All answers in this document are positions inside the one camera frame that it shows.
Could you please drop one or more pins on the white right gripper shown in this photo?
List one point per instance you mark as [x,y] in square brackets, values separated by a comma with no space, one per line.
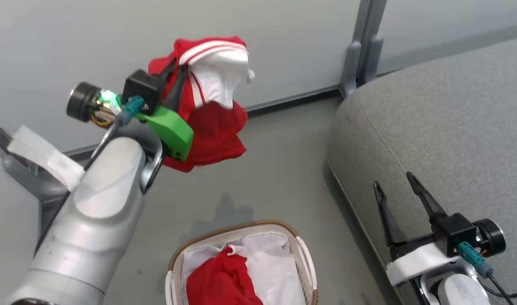
[419,262]

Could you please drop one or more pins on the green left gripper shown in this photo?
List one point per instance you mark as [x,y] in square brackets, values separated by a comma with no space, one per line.
[173,131]

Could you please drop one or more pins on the red white striped garment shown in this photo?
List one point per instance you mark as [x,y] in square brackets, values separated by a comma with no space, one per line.
[212,106]

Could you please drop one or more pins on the plain red garment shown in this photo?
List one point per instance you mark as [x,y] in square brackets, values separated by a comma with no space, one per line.
[222,279]

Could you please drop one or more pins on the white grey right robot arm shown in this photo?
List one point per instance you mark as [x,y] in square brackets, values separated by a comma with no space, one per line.
[462,290]

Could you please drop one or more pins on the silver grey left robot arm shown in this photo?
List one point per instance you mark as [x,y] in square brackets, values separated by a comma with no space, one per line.
[97,203]

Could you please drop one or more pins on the white basket liner cloth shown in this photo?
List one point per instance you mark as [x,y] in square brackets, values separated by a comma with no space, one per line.
[271,267]

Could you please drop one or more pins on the white tape strip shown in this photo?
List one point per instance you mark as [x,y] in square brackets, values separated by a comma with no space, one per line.
[46,156]

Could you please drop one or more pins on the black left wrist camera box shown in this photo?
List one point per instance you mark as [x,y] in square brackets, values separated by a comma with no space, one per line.
[140,89]

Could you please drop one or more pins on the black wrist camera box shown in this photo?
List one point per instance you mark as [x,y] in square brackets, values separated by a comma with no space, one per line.
[140,89]
[453,233]

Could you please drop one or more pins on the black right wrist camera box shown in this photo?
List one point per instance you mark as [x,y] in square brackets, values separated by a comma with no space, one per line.
[453,233]

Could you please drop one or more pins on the grey partition foot double bracket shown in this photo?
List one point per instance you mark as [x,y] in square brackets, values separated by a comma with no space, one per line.
[360,63]

